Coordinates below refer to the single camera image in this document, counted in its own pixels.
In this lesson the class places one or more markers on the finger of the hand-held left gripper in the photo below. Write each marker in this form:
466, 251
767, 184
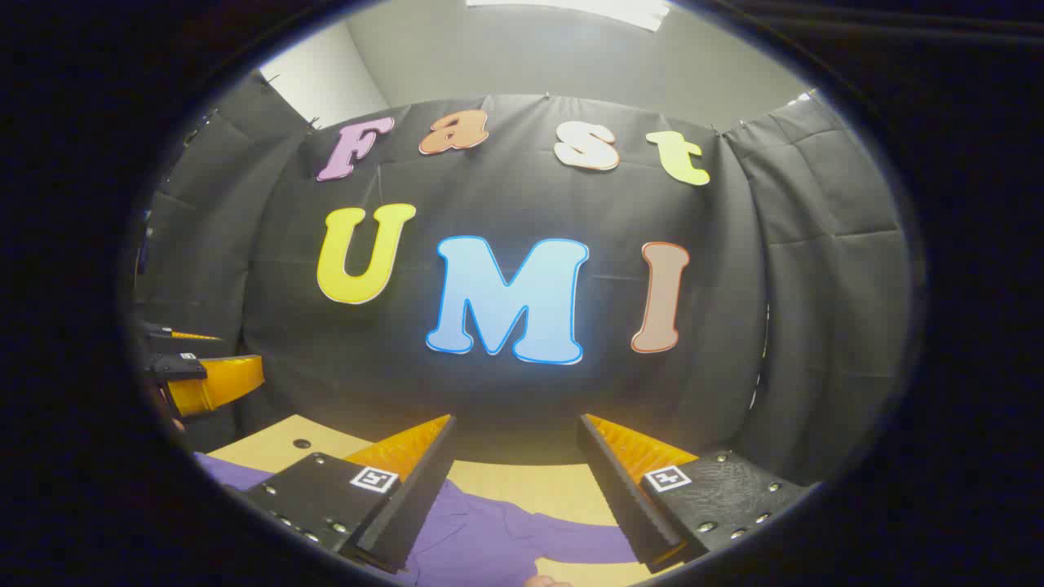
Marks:
183, 333
216, 383

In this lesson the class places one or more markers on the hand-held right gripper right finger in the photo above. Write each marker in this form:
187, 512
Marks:
624, 497

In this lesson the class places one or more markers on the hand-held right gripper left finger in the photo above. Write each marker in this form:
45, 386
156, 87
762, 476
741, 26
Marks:
408, 505

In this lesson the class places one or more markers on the purple ribbed button cardigan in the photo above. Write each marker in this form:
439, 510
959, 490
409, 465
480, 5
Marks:
489, 538

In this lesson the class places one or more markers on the black backdrop cloth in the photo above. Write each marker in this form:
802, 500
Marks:
506, 196

